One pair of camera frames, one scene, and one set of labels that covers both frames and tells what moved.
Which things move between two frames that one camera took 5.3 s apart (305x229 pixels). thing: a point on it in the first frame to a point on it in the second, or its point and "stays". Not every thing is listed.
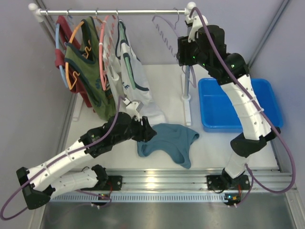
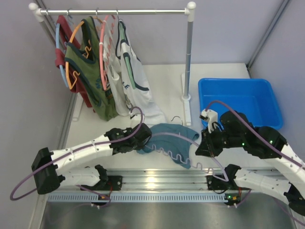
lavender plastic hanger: [174, 24] to [181, 159]
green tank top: [83, 57] stays
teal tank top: [176, 140] stays
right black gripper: [182, 55] to [207, 143]
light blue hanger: [62, 70] stays
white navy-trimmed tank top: [135, 85] stays
